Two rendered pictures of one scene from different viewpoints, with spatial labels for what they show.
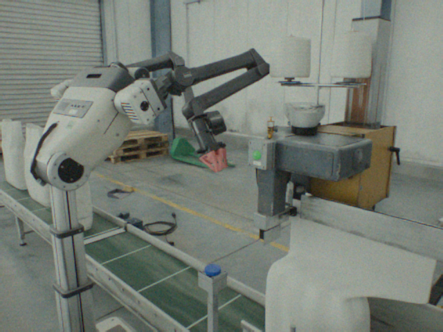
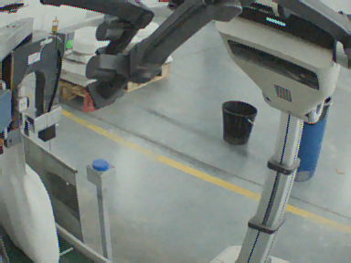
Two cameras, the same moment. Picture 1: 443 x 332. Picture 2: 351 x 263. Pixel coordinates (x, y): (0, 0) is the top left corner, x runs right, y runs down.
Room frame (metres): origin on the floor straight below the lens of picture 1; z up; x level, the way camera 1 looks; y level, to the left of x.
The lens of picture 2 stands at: (2.59, -0.01, 1.66)
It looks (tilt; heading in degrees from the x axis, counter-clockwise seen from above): 25 degrees down; 169
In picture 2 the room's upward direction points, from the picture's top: 5 degrees clockwise
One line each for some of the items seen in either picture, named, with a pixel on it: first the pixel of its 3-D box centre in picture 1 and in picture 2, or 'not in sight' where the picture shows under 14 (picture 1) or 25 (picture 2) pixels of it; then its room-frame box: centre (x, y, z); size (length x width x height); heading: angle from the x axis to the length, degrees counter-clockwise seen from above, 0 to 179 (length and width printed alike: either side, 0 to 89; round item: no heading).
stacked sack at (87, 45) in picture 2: not in sight; (102, 40); (-1.59, 0.03, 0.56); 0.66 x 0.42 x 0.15; 135
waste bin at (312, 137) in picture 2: not in sight; (303, 131); (-0.19, 1.50, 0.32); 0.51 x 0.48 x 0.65; 135
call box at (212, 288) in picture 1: (212, 279); (101, 173); (1.18, 0.02, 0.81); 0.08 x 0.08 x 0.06; 45
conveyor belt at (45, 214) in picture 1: (43, 205); not in sight; (3.24, 1.68, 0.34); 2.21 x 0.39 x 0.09; 45
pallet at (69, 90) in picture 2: not in sight; (102, 75); (-1.95, 0.08, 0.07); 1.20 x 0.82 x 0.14; 137
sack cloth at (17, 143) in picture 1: (15, 153); not in sight; (3.73, 2.18, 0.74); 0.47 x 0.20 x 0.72; 47
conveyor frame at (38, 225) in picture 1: (44, 204); not in sight; (3.22, 1.66, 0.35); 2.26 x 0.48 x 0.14; 45
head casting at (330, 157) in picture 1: (313, 173); (17, 68); (1.18, -0.32, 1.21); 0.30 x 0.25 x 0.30; 45
